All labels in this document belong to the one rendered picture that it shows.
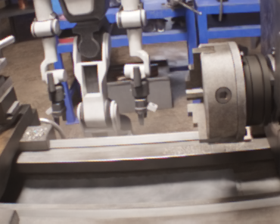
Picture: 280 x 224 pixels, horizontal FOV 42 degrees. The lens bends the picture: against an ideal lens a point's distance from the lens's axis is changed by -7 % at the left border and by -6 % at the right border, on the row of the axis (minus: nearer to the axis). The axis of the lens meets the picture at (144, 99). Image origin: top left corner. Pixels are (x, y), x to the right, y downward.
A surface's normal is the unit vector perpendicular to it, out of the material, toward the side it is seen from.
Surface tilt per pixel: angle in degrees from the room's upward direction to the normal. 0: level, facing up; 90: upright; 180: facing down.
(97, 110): 66
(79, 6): 90
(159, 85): 90
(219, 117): 87
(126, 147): 0
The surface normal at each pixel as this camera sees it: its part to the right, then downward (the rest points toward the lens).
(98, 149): -0.12, -0.88
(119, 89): 0.00, 0.47
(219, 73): -0.13, -0.33
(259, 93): -0.10, 0.06
